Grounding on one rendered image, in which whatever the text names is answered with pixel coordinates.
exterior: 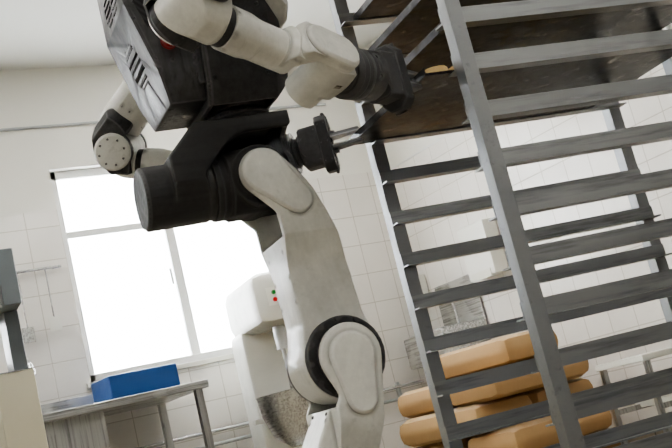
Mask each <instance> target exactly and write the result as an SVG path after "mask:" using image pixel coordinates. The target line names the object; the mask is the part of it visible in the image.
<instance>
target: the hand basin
mask: <svg viewBox="0 0 672 448"><path fill-rule="evenodd" d="M489 219H491V218H486V219H481V220H479V221H477V222H474V223H472V224H470V225H468V226H466V227H464V228H462V229H460V230H458V231H457V234H458V238H459V242H460V243H461V242H466V241H471V240H476V239H481V238H486V237H491V236H497V235H499V232H498V228H497V224H496V221H490V222H489ZM464 260H465V264H466V267H467V271H468V274H467V275H465V276H463V277H460V278H458V279H455V280H453V281H450V282H448V283H445V284H443V285H440V286H438V287H435V288H434V290H435V291H439V290H444V289H449V288H453V287H458V286H463V285H468V284H472V283H476V282H478V281H481V280H484V279H487V278H489V277H492V276H495V275H497V274H500V273H502V272H505V271H502V270H503V269H505V268H508V264H507V260H506V257H505V253H504V250H503V249H498V250H493V251H488V252H483V253H478V254H473V255H468V256H464ZM418 276H419V280H420V283H421V287H422V291H423V294H425V293H429V291H428V287H427V283H426V280H425V276H424V274H420V275H418ZM439 309H440V312H441V316H442V320H443V324H444V326H443V327H440V328H437V329H434V330H433V333H434V336H439V335H443V334H448V333H452V332H456V331H461V330H465V329H470V328H474V327H478V326H483V325H487V322H486V319H484V318H486V316H485V313H484V309H483V305H482V302H481V298H480V297H476V298H471V299H467V300H462V301H458V302H453V303H448V304H444V305H439ZM489 340H491V339H487V340H483V341H478V342H474V343H470V344H466V345H461V346H457V347H453V348H449V349H444V350H440V351H438V352H439V355H442V354H445V353H449V352H452V351H455V350H459V349H462V348H466V347H469V346H472V345H476V344H479V343H482V342H486V341H489ZM404 345H405V349H406V353H407V357H408V361H409V364H410V368H411V370H414V369H419V368H423V365H422V361H421V357H420V353H419V349H418V345H417V342H416V338H415V336H414V337H411V338H409V339H406V340H404Z"/></svg>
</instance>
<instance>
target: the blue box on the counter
mask: <svg viewBox="0 0 672 448"><path fill-rule="evenodd" d="M178 385H180V380H179V375H178V371H177V366H176V363H171V364H166V365H161V366H156V367H151V368H146V369H141V370H136V371H130V372H125V373H120V374H115V375H110V376H108V377H106V378H103V379H101V380H99V381H97V382H95V383H93V384H91V388H92V394H93V399H94V403H98V402H103V401H107V400H112V399H117V398H122V397H126V396H131V395H136V394H140V393H145V392H150V391H154V390H159V389H164V388H168V387H173V386H178Z"/></svg>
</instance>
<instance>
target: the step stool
mask: <svg viewBox="0 0 672 448"><path fill-rule="evenodd" d="M669 354H672V347H669V348H665V349H660V350H656V351H652V352H648V353H644V354H640V355H636V356H632V357H628V358H624V359H620V360H616V361H612V362H608V363H604V364H600V365H597V366H595V369H596V371H597V372H598V371H600V374H601V377H602V381H603V384H604V385H606V384H610V383H611V382H610V379H609V376H608V372H607V369H611V368H616V367H620V366H625V365H629V364H633V363H638V362H642V361H643V365H644V368H645V372H646V374H648V373H652V372H654V371H653V368H652V365H651V361H650V359H654V358H658V357H662V356H666V355H669ZM635 404H636V405H634V406H630V407H626V408H623V409H619V410H618V408H617V409H613V410H611V412H612V415H613V418H614V422H615V425H616V427H618V426H621V425H623V423H622V420H621V417H620V415H622V414H625V413H629V412H633V411H636V410H640V409H643V408H647V407H651V406H654V405H656V408H657V412H658V415H660V414H664V413H666V411H665V408H667V407H671V406H672V393H671V394H668V395H664V396H660V397H657V398H653V399H649V400H646V401H642V402H639V403H635Z"/></svg>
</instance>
